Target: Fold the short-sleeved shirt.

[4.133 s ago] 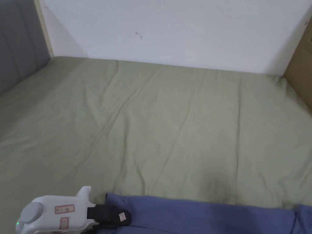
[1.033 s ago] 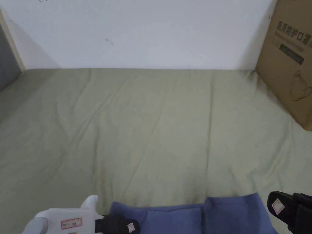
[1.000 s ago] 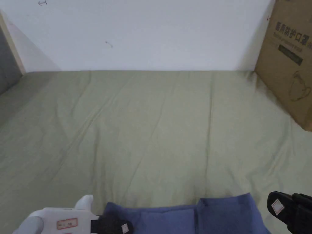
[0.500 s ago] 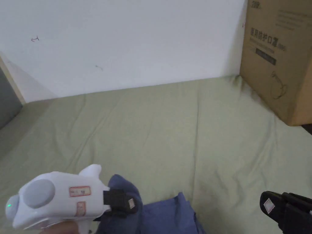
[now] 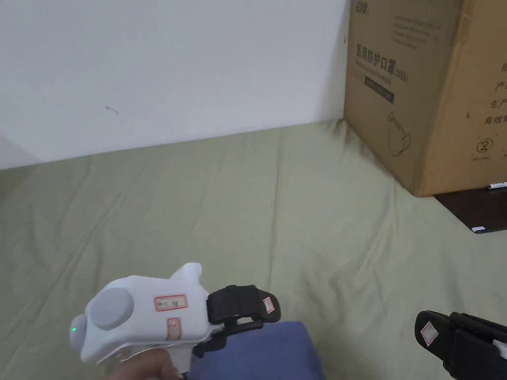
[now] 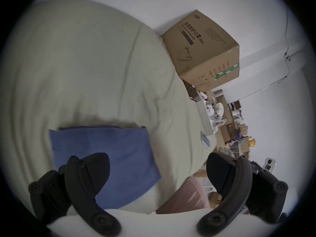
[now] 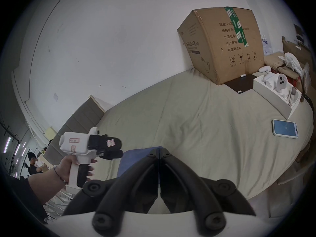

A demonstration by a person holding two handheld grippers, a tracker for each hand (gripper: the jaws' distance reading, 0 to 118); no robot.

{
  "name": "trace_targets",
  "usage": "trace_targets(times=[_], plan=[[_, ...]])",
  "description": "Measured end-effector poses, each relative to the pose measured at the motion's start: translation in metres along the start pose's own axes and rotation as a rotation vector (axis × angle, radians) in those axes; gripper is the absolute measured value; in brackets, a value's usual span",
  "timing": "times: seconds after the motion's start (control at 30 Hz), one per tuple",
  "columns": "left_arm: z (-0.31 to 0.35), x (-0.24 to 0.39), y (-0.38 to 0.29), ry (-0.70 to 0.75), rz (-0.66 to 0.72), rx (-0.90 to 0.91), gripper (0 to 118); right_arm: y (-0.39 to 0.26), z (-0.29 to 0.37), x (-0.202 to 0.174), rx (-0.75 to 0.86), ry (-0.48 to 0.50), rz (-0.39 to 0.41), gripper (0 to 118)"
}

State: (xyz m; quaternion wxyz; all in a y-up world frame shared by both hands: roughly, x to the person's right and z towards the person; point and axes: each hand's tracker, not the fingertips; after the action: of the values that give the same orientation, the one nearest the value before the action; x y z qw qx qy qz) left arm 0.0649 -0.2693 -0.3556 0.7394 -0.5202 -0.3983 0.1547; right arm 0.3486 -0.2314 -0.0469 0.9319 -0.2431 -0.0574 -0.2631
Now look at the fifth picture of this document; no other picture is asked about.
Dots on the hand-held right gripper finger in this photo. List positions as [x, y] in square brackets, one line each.
[471, 348]

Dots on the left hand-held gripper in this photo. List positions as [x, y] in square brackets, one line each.
[134, 312]

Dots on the blue garment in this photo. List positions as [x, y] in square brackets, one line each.
[261, 356]

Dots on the person's left hand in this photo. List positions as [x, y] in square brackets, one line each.
[138, 366]

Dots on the bed with pale green sheet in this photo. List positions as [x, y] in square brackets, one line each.
[237, 217]

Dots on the white marker pen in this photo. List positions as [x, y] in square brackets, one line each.
[498, 185]

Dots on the brown cardboard carton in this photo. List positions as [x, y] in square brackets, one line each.
[435, 118]

